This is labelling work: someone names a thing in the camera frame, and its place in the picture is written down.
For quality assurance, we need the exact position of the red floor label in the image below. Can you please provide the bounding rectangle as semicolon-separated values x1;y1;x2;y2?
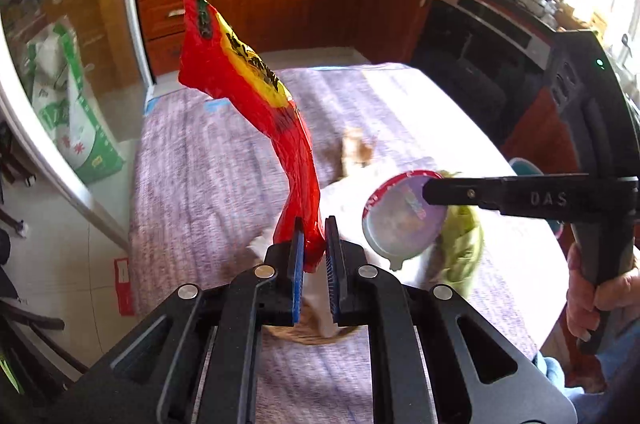
114;256;137;317

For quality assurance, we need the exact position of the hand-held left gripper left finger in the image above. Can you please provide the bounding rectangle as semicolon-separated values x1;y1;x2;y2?
47;216;307;424

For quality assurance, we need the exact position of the built-in oven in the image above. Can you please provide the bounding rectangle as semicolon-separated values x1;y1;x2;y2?
412;0;558;135

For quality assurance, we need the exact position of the person's light blue pants leg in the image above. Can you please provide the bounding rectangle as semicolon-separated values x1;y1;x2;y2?
532;319;640;424

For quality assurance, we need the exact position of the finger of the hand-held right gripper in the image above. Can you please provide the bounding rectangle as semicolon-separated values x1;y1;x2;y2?
421;174;507;211

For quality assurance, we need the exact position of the person's right hand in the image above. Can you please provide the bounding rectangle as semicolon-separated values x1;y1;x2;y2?
566;246;640;344

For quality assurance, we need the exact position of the green white rice bag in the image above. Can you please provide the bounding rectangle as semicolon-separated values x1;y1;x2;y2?
27;24;126;185

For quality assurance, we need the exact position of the round wicker trivet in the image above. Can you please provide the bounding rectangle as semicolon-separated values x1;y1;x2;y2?
262;324;361;346

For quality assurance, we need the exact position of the orange peel piece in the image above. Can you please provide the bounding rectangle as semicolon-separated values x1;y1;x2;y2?
336;128;377;177

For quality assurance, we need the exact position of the green crumpled wrapper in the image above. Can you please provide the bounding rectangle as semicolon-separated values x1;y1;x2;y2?
432;171;486;299

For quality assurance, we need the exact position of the white paper napkin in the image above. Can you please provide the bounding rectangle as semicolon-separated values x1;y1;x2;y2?
247;164;451;340

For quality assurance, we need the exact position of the red snack bag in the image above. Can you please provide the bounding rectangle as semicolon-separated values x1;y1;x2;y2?
179;0;327;275

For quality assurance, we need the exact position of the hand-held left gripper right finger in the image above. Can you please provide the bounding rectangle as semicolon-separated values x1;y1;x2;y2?
325;217;579;424

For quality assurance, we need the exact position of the grey striped tablecloth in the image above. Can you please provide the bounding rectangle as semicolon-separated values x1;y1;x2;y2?
127;62;561;424

